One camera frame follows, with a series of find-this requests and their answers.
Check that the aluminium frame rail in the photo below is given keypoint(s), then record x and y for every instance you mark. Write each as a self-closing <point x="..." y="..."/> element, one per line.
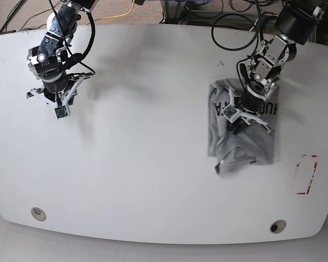
<point x="207" y="13"/>

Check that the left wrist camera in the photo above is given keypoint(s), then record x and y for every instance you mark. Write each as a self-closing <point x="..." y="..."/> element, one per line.
<point x="230" y="113"/>

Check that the grey t-shirt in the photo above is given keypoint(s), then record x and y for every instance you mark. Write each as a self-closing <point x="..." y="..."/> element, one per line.
<point x="252" y="146"/>

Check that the table cable grommet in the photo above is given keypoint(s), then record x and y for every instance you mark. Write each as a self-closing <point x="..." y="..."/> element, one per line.
<point x="277" y="226"/>
<point x="38" y="214"/>

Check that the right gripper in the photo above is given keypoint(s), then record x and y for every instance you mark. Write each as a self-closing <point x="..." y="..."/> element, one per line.
<point x="61" y="91"/>

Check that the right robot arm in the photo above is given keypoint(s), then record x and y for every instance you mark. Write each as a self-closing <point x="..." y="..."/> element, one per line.
<point x="52" y="62"/>

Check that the left table cable grommet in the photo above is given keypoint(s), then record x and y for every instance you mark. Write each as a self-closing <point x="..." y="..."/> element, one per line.
<point x="38" y="214"/>

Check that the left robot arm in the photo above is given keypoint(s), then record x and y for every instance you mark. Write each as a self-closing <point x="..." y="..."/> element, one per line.
<point x="260" y="72"/>

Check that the right table cable grommet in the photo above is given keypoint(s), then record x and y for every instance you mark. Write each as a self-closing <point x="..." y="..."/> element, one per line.
<point x="277" y="226"/>

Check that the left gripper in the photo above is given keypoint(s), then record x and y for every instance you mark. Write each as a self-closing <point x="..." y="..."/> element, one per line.
<point x="248" y="107"/>

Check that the red tape rectangle marking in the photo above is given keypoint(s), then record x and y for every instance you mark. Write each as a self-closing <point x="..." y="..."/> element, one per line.
<point x="304" y="175"/>

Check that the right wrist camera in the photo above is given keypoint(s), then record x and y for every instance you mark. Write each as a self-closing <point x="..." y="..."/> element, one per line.
<point x="62" y="111"/>

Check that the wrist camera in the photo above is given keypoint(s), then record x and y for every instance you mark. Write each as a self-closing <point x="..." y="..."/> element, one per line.
<point x="62" y="111"/>
<point x="230" y="113"/>

